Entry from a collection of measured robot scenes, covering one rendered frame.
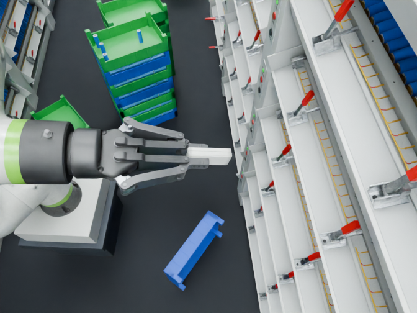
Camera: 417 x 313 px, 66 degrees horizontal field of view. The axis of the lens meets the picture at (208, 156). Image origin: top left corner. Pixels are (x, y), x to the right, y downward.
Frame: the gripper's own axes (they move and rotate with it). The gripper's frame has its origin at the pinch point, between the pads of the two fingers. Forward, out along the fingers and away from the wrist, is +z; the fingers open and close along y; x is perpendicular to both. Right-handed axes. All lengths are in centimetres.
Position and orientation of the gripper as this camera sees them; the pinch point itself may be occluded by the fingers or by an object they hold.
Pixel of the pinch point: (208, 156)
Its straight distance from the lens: 51.3
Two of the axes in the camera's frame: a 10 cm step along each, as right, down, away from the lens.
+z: 9.7, 0.2, 2.3
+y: 1.0, 8.6, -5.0
